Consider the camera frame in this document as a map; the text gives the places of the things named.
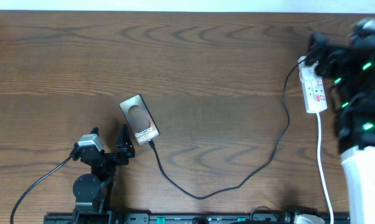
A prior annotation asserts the silver Galaxy smartphone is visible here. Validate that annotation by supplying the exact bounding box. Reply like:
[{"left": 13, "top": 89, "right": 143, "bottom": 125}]
[{"left": 119, "top": 94, "right": 160, "bottom": 145}]

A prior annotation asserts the white power strip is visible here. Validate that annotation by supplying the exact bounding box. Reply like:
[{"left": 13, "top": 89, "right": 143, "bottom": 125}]
[{"left": 301, "top": 79, "right": 328, "bottom": 114}]

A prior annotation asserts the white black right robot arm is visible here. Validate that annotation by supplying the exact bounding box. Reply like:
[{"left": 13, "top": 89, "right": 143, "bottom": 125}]
[{"left": 303, "top": 19, "right": 375, "bottom": 223}]

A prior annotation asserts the black charging cable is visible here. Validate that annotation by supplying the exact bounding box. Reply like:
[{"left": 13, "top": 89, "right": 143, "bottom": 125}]
[{"left": 147, "top": 57, "right": 308, "bottom": 200}]

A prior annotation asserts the white power strip cord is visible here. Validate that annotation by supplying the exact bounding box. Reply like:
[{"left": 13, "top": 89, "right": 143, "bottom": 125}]
[{"left": 316, "top": 112, "right": 335, "bottom": 224}]

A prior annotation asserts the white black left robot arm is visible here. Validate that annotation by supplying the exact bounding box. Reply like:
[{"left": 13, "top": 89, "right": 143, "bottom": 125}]
[{"left": 70, "top": 124, "right": 135, "bottom": 224}]

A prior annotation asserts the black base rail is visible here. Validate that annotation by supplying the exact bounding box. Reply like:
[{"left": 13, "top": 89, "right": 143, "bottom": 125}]
[{"left": 44, "top": 212, "right": 351, "bottom": 224}]

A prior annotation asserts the white USB charger adapter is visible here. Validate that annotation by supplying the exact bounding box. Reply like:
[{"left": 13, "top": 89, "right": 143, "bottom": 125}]
[{"left": 298, "top": 56, "right": 322, "bottom": 83}]

